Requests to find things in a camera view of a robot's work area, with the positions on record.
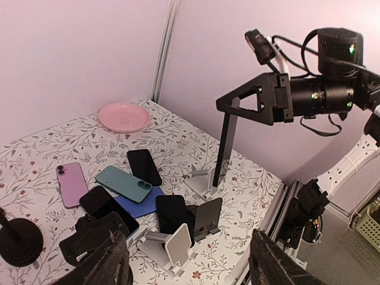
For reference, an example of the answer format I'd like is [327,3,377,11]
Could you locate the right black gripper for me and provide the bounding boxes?
[216,73,294,125]

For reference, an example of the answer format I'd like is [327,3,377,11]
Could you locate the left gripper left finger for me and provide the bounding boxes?
[58,211,131,284]

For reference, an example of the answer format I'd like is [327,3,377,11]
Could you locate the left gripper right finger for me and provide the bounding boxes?
[249,229,323,285]

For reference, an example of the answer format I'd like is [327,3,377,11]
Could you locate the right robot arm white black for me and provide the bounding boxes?
[212,27,379,207]

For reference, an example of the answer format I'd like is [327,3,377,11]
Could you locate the blue phone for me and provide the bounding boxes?
[115,186,164,219]

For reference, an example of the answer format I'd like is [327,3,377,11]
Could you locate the pink phone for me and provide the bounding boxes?
[56,162,88,209]

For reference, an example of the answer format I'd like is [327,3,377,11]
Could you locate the teal green phone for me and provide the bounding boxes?
[95,166,153,203]

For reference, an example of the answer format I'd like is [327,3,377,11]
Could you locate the white folding stand front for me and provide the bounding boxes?
[137,223,198,277]

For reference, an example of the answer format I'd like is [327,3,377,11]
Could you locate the white folding stand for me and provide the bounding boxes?
[184,167,228,201]
[137,223,198,277]

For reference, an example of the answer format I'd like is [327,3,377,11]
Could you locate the black round-base clamp stand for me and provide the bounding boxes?
[1,208,43,267]

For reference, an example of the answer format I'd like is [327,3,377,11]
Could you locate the dark grey folding stand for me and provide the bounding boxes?
[186,198,223,242]

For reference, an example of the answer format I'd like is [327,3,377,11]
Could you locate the white folding stand right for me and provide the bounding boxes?
[184,167,228,201]

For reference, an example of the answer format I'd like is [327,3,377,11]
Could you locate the floral table mat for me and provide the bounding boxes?
[1,100,280,284]

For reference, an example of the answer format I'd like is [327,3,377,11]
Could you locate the green plastic basket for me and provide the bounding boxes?
[356,201,379,252]

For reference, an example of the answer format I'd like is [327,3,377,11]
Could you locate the pink plate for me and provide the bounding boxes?
[98,103,150,133]

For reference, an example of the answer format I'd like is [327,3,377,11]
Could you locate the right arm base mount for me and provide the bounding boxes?
[278,179,330,249]

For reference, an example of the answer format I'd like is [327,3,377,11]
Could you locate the right aluminium corner post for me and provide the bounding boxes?
[151,0,182,103]

